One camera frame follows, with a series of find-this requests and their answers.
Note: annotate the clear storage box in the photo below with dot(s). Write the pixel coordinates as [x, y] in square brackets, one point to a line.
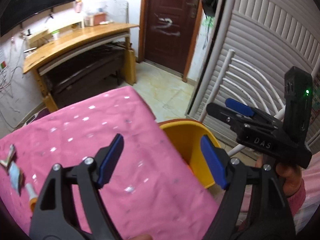
[94, 19]

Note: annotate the dark red door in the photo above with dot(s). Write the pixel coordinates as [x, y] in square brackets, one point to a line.
[168, 31]

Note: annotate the pink hanging bottle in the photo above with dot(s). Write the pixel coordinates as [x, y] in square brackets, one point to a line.
[78, 6]

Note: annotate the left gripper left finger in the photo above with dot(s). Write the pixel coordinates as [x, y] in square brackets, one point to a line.
[70, 205]

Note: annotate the black bench under desk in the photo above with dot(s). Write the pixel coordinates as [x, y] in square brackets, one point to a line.
[86, 75]

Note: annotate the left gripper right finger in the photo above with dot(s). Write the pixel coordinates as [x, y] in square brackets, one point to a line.
[253, 205]

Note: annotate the wooden desk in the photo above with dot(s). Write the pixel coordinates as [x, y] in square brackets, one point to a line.
[79, 41]

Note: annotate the pink star tablecloth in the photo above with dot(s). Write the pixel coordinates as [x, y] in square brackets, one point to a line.
[151, 189]

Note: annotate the yellow plastic bin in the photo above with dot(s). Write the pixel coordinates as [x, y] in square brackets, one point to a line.
[185, 137]

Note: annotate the black bag on hook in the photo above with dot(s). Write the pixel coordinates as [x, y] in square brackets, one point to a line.
[209, 7]

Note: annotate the white metal chair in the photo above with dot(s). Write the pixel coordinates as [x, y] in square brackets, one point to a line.
[254, 85]

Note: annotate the white louvered cabinet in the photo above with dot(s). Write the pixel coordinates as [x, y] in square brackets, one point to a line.
[279, 33]

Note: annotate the right hand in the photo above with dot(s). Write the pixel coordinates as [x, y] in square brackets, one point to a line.
[293, 184]

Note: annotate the left hand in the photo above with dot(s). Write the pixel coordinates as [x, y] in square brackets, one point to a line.
[141, 237]

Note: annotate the red brown stool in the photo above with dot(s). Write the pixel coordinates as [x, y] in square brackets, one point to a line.
[177, 120]

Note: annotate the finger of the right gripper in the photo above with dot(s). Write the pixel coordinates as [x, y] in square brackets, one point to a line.
[244, 113]
[219, 112]

